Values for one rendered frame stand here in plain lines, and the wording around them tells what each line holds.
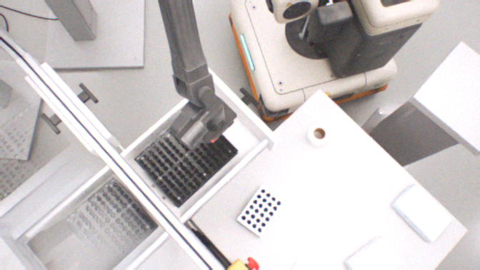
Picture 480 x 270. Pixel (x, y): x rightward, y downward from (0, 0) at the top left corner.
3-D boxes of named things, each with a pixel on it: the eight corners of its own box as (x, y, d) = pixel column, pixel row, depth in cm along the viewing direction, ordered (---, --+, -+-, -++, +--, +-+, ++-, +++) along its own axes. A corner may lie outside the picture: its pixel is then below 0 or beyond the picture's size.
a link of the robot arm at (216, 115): (228, 103, 88) (208, 87, 89) (206, 126, 87) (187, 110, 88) (229, 113, 95) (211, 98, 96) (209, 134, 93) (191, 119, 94)
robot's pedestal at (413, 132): (378, 108, 212) (460, 36, 138) (424, 146, 207) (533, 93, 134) (342, 148, 205) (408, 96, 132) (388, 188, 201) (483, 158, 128)
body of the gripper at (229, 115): (238, 117, 101) (237, 108, 94) (208, 145, 99) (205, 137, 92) (220, 99, 102) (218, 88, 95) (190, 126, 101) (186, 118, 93)
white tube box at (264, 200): (261, 186, 123) (262, 184, 119) (283, 203, 122) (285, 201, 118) (236, 219, 120) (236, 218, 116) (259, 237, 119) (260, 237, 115)
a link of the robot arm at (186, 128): (209, 84, 82) (186, 71, 87) (170, 126, 80) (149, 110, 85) (234, 118, 91) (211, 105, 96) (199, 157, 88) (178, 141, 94)
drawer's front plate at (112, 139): (60, 76, 123) (44, 61, 112) (121, 144, 118) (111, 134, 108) (55, 80, 122) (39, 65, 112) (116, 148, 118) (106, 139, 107)
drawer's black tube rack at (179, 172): (196, 112, 120) (195, 106, 114) (237, 155, 117) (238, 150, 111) (138, 163, 115) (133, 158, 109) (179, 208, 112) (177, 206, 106)
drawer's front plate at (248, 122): (208, 81, 124) (206, 66, 114) (274, 148, 120) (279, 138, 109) (203, 84, 124) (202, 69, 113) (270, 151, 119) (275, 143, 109)
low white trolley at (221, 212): (285, 143, 205) (319, 88, 132) (376, 234, 195) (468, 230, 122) (200, 224, 193) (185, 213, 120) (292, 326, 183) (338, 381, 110)
